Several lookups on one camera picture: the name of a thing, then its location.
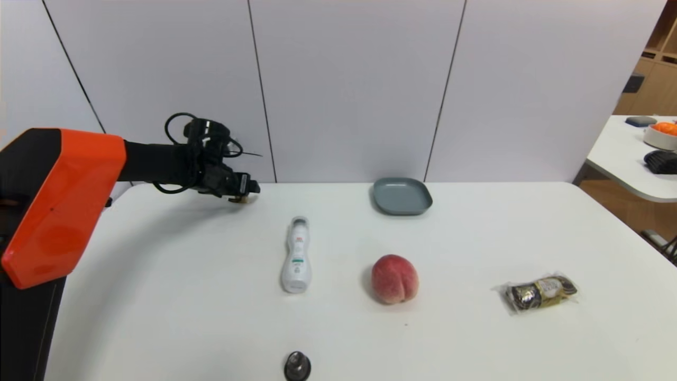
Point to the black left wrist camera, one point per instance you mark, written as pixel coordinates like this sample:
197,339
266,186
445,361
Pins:
207,133

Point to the black ribbed object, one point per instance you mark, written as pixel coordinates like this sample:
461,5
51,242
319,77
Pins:
661,162

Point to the orange fruit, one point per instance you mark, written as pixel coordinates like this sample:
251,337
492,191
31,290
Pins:
666,128

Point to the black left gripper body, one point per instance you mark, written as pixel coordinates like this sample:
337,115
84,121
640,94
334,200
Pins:
243,184

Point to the round dark metal knob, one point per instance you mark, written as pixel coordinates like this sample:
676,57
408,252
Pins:
297,366

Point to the white round bowl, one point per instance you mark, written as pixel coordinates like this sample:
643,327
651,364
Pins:
657,138

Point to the wooden shelf unit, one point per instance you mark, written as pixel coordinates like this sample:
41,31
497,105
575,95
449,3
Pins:
653,79

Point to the black chair base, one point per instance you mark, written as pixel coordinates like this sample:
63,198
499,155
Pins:
661,244

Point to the Ferrero Rocher chocolate pack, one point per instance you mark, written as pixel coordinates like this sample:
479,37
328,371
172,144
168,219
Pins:
539,292

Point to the grey-green square dish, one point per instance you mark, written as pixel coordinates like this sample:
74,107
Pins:
402,197

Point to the dark grey flat object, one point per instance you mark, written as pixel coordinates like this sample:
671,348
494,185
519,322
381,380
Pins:
640,121

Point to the white side table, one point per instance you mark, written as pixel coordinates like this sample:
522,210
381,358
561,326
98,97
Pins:
616,153

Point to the red peach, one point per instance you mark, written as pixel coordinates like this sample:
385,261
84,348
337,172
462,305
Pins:
394,279

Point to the white plastic bottle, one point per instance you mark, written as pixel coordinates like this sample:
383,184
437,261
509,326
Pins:
297,259

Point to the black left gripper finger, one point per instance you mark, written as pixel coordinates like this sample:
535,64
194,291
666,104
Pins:
236,199
253,187

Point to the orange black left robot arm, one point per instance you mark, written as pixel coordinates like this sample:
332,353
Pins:
63,201

